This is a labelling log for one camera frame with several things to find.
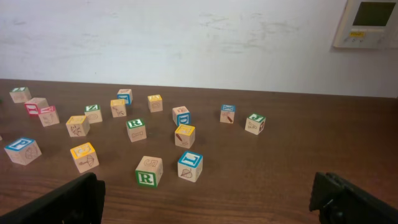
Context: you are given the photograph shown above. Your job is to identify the yellow spider wooden block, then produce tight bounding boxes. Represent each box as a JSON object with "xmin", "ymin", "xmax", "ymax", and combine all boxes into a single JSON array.
[{"xmin": 66, "ymin": 115, "xmax": 90, "ymax": 137}]

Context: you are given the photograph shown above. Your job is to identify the yellow T wooden block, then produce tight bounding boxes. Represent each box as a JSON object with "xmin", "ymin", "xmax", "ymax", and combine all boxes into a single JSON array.
[{"xmin": 174, "ymin": 124, "xmax": 195, "ymax": 149}]

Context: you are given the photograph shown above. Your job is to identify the green L far wooden block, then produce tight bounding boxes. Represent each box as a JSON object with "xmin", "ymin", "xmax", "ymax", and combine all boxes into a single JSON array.
[{"xmin": 9, "ymin": 86, "xmax": 32, "ymax": 103}]

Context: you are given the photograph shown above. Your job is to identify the blue X wooden block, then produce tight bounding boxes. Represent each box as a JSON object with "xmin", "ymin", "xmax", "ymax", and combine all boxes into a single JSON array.
[{"xmin": 220, "ymin": 105, "xmax": 236, "ymax": 124}]

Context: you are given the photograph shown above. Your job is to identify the yellow mid wooden block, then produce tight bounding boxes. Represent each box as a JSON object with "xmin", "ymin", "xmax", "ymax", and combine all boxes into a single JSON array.
[{"xmin": 110, "ymin": 99, "xmax": 127, "ymax": 118}]

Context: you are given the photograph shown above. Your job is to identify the blue L wooden block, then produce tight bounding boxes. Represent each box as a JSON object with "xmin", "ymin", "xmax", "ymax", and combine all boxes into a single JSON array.
[{"xmin": 177, "ymin": 151, "xmax": 203, "ymax": 182}]

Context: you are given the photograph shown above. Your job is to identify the blue D side wooden block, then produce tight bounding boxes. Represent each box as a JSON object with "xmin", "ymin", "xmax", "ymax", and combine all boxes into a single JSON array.
[{"xmin": 172, "ymin": 106, "xmax": 191, "ymax": 126}]

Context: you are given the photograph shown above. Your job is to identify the blue side far wooden block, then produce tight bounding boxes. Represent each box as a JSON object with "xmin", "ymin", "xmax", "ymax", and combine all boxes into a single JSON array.
[{"xmin": 117, "ymin": 89, "xmax": 133, "ymax": 105}]

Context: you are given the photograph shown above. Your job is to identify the blue P wooden block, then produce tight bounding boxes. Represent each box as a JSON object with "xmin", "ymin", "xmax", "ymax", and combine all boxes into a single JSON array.
[{"xmin": 4, "ymin": 138, "xmax": 42, "ymax": 166}]

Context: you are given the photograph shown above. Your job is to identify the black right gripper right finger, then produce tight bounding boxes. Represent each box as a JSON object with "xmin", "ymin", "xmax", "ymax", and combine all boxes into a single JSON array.
[{"xmin": 309, "ymin": 172, "xmax": 397, "ymax": 224}]

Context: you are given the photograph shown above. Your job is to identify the yellow umbrella wooden block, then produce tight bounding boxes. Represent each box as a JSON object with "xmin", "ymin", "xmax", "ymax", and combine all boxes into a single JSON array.
[{"xmin": 70, "ymin": 142, "xmax": 99, "ymax": 173}]

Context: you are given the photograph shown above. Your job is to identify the green J wooden block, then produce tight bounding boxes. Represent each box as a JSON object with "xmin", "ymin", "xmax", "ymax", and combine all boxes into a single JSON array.
[{"xmin": 245, "ymin": 113, "xmax": 266, "ymax": 135}]

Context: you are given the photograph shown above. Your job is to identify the beige wall thermostat panel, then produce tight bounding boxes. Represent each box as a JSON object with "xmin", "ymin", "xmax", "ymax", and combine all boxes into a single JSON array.
[{"xmin": 333, "ymin": 0, "xmax": 397, "ymax": 49}]

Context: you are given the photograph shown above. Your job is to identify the green Z wooden block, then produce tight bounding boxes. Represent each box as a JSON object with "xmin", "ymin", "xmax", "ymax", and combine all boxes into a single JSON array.
[{"xmin": 85, "ymin": 104, "xmax": 103, "ymax": 124}]

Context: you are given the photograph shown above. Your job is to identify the green R top wooden block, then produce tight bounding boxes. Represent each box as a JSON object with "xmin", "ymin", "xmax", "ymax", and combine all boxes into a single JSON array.
[{"xmin": 126, "ymin": 119, "xmax": 147, "ymax": 142}]

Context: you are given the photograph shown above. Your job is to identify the yellow far wooden block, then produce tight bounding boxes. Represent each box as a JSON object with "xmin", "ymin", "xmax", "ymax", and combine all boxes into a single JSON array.
[{"xmin": 147, "ymin": 95, "xmax": 163, "ymax": 113}]

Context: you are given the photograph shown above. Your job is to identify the red tilted A wooden block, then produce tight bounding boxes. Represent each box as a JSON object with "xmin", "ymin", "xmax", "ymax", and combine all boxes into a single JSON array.
[{"xmin": 39, "ymin": 106, "xmax": 60, "ymax": 127}]

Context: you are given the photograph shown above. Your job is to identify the red side I wooden block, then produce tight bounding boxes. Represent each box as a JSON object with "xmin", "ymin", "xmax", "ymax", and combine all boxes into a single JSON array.
[{"xmin": 24, "ymin": 98, "xmax": 49, "ymax": 116}]

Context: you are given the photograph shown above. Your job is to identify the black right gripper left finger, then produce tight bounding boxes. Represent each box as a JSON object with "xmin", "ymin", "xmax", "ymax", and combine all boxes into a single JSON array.
[{"xmin": 1, "ymin": 172, "xmax": 106, "ymax": 223}]

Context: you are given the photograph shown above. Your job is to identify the green R side wooden block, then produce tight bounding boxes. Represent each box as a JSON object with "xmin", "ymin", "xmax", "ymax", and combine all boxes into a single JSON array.
[{"xmin": 135, "ymin": 156, "xmax": 163, "ymax": 188}]

